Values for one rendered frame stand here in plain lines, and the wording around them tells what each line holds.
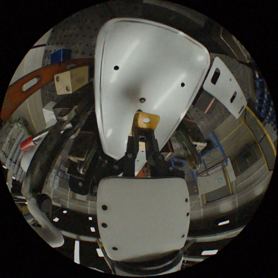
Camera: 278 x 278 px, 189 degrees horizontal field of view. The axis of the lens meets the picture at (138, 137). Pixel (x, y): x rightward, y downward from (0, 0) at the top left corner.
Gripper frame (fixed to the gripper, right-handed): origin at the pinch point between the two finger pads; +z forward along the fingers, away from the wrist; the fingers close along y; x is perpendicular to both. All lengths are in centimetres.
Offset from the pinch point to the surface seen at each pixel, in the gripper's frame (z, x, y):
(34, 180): -9.0, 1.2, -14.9
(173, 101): 9.1, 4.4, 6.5
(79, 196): -73, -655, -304
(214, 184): -50, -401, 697
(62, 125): 0.7, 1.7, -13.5
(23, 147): -5.2, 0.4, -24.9
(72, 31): 39, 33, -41
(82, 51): 39, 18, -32
